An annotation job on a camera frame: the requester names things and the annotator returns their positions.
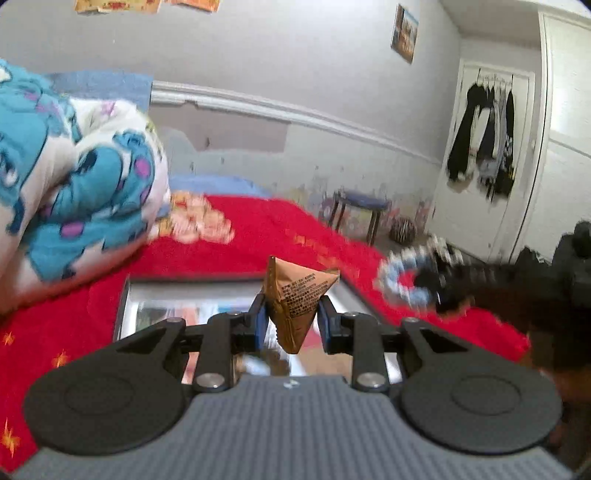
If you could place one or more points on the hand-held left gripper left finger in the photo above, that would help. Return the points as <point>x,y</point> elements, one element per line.
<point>260,321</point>

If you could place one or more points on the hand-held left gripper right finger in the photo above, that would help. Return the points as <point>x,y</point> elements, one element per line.
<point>326,323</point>

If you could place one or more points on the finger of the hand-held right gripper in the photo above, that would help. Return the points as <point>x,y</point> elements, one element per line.
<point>436,286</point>

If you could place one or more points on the brown snack packet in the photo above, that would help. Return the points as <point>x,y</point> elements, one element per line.
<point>295,302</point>

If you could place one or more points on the blue white packet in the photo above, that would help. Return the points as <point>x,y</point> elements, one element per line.
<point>392,286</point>

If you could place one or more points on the black shallow box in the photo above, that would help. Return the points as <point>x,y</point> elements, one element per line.
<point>152,300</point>

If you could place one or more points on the striped ball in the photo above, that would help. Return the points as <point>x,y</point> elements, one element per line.
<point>402,229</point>

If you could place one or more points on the white door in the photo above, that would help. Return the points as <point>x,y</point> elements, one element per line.
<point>521,217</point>

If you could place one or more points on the blue round stool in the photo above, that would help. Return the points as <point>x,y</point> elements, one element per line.
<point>360,203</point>

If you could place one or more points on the grey hanging garment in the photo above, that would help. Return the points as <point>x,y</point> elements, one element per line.
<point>491,170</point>

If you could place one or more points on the black printed hanging garment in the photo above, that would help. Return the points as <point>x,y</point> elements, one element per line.
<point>507,152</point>

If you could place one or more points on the black hanging jacket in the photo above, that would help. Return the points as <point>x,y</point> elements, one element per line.
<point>466,138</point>

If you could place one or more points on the white wardrobe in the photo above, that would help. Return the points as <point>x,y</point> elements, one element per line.
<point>568,115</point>

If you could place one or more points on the blue monster printed blanket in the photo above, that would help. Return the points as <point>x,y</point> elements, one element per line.
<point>83,175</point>

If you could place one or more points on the white wall rail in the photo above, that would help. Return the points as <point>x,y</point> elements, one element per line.
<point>295,113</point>

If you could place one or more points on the small wall poster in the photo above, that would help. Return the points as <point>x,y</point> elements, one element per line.
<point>404,33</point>

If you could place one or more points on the red orange wall poster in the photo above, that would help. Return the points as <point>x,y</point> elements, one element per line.
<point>194,3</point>

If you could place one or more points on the yellow orange wall poster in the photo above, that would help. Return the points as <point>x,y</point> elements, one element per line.
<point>117,5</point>

